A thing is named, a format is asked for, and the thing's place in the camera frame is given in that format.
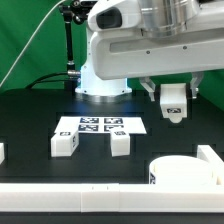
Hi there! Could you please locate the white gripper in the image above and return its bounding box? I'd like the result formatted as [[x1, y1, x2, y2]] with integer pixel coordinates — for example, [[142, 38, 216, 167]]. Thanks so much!
[[88, 9, 224, 101]]

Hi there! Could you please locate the white round stool seat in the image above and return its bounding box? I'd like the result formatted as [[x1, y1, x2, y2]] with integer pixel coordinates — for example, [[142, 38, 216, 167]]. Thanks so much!
[[149, 155, 217, 185]]

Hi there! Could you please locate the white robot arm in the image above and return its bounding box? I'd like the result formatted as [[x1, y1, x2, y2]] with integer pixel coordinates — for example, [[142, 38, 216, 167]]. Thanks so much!
[[80, 0, 224, 97]]

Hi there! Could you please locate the white paper marker sheet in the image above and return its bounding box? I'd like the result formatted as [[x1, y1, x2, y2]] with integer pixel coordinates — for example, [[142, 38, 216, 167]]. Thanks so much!
[[55, 116, 146, 134]]

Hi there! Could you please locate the white left block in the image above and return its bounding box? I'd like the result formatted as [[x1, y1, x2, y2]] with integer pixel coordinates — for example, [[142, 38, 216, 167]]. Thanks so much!
[[0, 143, 5, 165]]

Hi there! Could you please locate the white right rail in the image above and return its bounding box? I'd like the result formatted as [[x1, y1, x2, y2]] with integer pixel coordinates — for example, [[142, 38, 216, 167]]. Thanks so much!
[[197, 145, 224, 186]]

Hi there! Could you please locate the white rail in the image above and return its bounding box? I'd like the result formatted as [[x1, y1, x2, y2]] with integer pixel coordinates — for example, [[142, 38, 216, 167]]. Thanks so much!
[[0, 183, 224, 213], [197, 145, 224, 186]]

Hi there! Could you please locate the black camera on mount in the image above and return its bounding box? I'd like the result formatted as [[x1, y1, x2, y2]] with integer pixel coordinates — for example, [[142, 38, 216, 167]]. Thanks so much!
[[71, 0, 98, 9]]

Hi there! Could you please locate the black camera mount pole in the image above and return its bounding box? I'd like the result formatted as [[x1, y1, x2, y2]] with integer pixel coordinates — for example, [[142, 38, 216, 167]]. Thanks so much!
[[59, 3, 80, 94]]

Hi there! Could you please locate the black cable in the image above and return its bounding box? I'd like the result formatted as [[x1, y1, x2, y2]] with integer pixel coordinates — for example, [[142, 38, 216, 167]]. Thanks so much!
[[25, 72, 81, 90]]

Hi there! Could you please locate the white cable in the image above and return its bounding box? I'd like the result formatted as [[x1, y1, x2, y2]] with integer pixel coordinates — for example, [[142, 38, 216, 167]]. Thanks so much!
[[0, 0, 68, 88]]

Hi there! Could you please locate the white front rail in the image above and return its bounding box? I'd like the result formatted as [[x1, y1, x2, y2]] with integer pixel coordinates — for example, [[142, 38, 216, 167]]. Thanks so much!
[[0, 183, 224, 213]]

